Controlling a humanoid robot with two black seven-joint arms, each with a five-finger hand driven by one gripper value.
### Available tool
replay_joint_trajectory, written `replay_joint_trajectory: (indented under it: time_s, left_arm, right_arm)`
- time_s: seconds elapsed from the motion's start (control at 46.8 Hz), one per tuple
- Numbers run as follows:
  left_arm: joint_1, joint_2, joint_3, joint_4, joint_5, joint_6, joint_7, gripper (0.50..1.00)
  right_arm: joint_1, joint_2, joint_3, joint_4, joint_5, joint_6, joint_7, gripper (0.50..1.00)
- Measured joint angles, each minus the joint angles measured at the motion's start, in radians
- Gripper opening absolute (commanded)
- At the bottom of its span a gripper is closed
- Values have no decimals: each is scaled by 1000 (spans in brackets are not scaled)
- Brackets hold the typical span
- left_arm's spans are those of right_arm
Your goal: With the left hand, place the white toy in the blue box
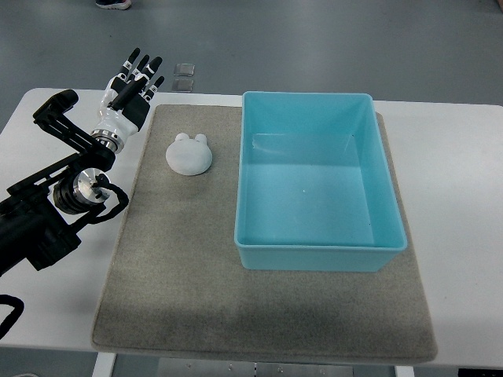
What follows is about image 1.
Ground floor metal plate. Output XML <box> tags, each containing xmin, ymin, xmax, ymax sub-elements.
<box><xmin>171</xmin><ymin>79</ymin><xmax>194</xmax><ymax>93</ymax></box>
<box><xmin>173</xmin><ymin>63</ymin><xmax>195</xmax><ymax>77</ymax></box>

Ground dark shoe at top left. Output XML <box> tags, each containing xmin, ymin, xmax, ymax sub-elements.
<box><xmin>95</xmin><ymin>0</ymin><xmax>132</xmax><ymax>10</ymax></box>

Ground metal table base plate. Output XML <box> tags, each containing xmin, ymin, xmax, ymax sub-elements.
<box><xmin>156</xmin><ymin>357</ymin><xmax>397</xmax><ymax>377</ymax></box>

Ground grey felt mat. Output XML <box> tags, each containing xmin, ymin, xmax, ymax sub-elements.
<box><xmin>91</xmin><ymin>105</ymin><xmax>438</xmax><ymax>364</ymax></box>

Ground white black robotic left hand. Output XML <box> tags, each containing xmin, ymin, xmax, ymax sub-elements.
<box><xmin>91</xmin><ymin>48</ymin><xmax>164</xmax><ymax>154</ymax></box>

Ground upper floor metal plate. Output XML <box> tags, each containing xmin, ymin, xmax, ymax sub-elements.
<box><xmin>173</xmin><ymin>63</ymin><xmax>195</xmax><ymax>77</ymax></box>

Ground lower floor metal plate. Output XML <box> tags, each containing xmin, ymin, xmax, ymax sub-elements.
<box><xmin>171</xmin><ymin>79</ymin><xmax>194</xmax><ymax>93</ymax></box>

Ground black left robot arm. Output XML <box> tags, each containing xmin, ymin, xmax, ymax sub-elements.
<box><xmin>1</xmin><ymin>90</ymin><xmax>129</xmax><ymax>273</ymax></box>

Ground light blue plastic box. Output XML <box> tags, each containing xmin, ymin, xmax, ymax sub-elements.
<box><xmin>234</xmin><ymin>91</ymin><xmax>409</xmax><ymax>272</ymax></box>

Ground black cable at left edge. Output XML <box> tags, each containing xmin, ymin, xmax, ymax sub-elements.
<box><xmin>0</xmin><ymin>294</ymin><xmax>25</xmax><ymax>340</ymax></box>

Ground white round toy with ears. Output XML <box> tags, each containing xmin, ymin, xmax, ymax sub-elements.
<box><xmin>165</xmin><ymin>133</ymin><xmax>213</xmax><ymax>176</ymax></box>

